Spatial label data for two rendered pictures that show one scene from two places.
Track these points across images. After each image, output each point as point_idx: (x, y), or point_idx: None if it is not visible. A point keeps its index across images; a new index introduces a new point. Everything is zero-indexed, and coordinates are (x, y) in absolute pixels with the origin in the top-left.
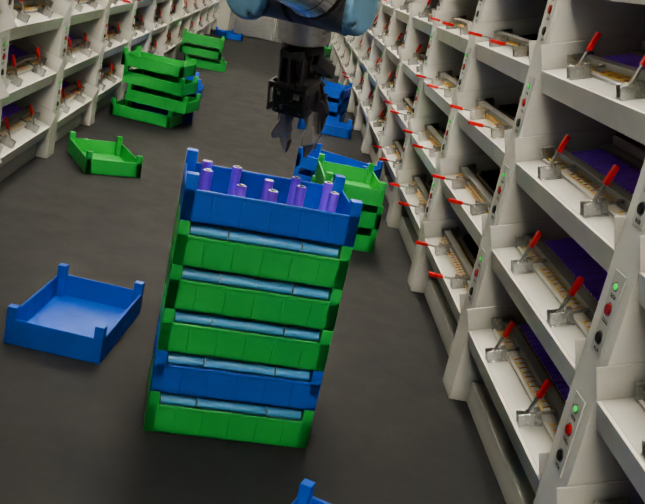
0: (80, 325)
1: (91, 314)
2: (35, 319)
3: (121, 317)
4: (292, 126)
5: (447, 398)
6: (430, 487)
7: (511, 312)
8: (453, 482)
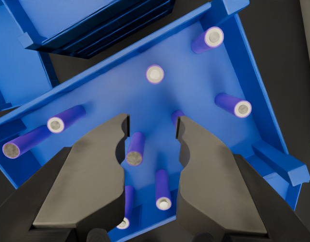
0: (18, 55)
1: (8, 31)
2: None
3: (38, 54)
4: (121, 139)
5: None
6: (271, 95)
7: None
8: (283, 81)
